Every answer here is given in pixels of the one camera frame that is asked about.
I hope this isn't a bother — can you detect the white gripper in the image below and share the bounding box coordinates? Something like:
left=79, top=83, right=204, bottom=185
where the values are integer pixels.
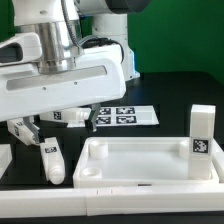
left=0, top=33, right=126, bottom=145

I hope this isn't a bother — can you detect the white desk top tray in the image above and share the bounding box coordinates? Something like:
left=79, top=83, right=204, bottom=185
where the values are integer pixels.
left=73, top=137, right=220, bottom=188

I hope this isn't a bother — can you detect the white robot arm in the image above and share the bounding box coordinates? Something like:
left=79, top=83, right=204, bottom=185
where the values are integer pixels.
left=0, top=0, right=150, bottom=144

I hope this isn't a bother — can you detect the paper sheet with markers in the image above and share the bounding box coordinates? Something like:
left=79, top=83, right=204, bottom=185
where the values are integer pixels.
left=68, top=106, right=159, bottom=127

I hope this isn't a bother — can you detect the white left fence bar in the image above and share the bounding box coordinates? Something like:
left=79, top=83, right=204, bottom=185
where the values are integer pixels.
left=0, top=144, right=12, bottom=179

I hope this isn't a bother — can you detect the white fence bar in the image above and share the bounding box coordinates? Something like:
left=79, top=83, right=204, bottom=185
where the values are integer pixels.
left=0, top=144, right=12, bottom=179
left=0, top=184, right=224, bottom=218

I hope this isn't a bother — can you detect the white front fence bar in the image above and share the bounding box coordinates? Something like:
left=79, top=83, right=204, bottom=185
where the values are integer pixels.
left=0, top=184, right=224, bottom=218

